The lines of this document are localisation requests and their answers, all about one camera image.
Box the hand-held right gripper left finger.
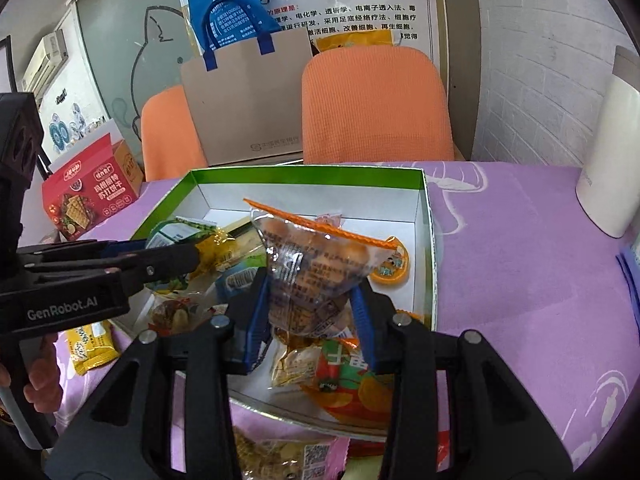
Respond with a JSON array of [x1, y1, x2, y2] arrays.
[[45, 267, 273, 480]]

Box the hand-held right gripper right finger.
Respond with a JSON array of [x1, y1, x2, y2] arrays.
[[347, 280, 576, 480]]

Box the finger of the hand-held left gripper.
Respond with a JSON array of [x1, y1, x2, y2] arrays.
[[25, 244, 202, 287], [17, 238, 152, 264]]

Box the gold foil snack packet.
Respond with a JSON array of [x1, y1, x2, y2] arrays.
[[194, 225, 267, 282]]

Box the clear packet orange seal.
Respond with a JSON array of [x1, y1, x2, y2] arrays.
[[243, 198, 397, 341]]

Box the green cardboard box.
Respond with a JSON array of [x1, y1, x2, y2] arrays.
[[107, 167, 441, 443]]

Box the person's left hand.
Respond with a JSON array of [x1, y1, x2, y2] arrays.
[[24, 335, 59, 414]]

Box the green foil snack packet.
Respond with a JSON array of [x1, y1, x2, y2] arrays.
[[144, 217, 203, 252]]

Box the blue green snack packet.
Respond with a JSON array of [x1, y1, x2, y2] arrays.
[[215, 264, 267, 303]]

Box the yellow snack packet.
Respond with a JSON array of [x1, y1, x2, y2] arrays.
[[66, 321, 122, 377]]

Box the clear packet of brown nuts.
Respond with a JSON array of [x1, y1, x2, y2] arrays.
[[149, 299, 203, 335]]

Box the red cracker box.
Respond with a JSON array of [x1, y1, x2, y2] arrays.
[[41, 132, 146, 241]]

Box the small round orange snack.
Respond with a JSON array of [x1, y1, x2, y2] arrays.
[[369, 237, 412, 282]]

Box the orange snack packet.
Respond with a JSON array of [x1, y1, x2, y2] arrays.
[[316, 337, 398, 430]]

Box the clear square cracker packet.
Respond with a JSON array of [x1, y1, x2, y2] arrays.
[[270, 342, 322, 389]]

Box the orange chair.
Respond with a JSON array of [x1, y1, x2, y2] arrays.
[[141, 84, 208, 182], [301, 46, 456, 165]]

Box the red edged cracker packet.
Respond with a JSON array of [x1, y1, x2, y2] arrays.
[[232, 427, 453, 480]]

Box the purple tablecloth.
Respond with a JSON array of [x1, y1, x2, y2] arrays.
[[50, 160, 640, 480]]

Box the white air conditioner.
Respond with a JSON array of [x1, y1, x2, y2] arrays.
[[22, 29, 69, 88]]

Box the pack of paper cups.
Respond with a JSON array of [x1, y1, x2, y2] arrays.
[[615, 240, 640, 321]]

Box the yellow packet behind chair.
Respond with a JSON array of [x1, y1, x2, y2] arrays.
[[316, 29, 396, 55]]

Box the white thermos jug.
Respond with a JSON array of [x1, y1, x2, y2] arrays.
[[575, 45, 640, 238]]

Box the brown paper bag blue handles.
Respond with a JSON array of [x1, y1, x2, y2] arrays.
[[180, 0, 316, 167]]

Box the wall poster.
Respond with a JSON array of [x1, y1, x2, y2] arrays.
[[260, 0, 443, 61]]

